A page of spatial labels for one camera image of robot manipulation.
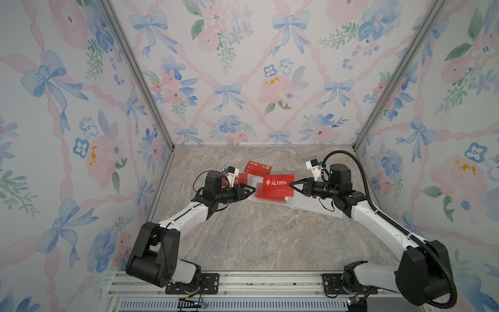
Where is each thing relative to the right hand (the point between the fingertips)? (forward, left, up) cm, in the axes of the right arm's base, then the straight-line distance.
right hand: (291, 184), depth 78 cm
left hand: (+1, +15, -5) cm, 16 cm away
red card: (+5, +7, -18) cm, 20 cm away
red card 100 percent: (+1, +5, -2) cm, 6 cm away
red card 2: (+25, +15, -21) cm, 36 cm away
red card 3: (+19, +22, -21) cm, 36 cm away
